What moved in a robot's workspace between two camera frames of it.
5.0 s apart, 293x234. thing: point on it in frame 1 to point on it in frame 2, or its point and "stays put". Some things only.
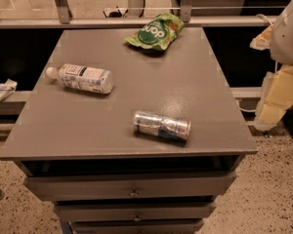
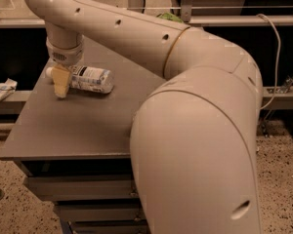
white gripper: x=289 y=39 to x=64 y=55
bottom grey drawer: x=136 y=226 stays put
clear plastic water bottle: x=83 y=78 stays put
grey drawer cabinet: x=79 y=150 stays put
